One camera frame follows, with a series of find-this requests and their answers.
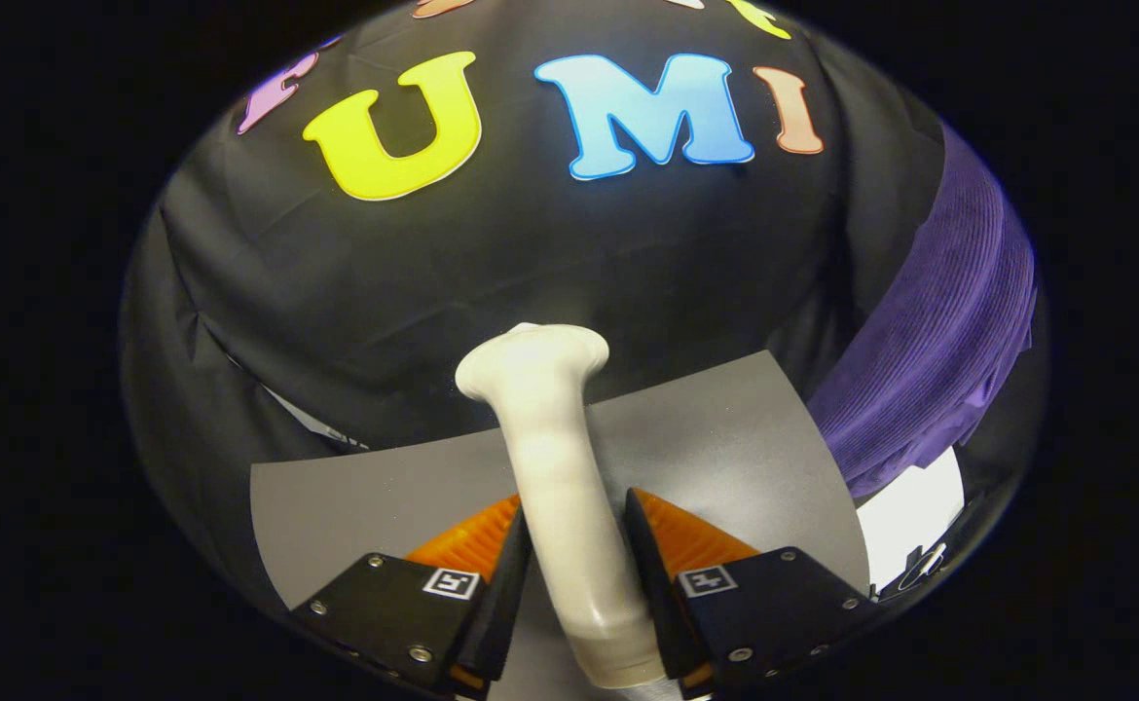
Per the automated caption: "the white flat board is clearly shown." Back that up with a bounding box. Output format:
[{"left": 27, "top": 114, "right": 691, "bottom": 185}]
[{"left": 857, "top": 446, "right": 967, "bottom": 593}]

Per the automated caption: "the purple corduroy jacket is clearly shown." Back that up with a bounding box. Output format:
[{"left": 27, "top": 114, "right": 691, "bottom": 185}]
[{"left": 806, "top": 122, "right": 1038, "bottom": 499}]

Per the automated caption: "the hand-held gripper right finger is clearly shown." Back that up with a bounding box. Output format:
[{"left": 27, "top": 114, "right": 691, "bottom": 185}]
[{"left": 623, "top": 487, "right": 882, "bottom": 700}]

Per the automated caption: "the black backdrop cloth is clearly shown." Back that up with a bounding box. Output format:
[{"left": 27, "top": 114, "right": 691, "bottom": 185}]
[
  {"left": 120, "top": 219, "right": 366, "bottom": 605},
  {"left": 156, "top": 0, "right": 950, "bottom": 468}
]

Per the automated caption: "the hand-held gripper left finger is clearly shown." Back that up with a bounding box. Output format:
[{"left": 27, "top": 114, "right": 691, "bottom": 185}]
[{"left": 289, "top": 492, "right": 534, "bottom": 697}]

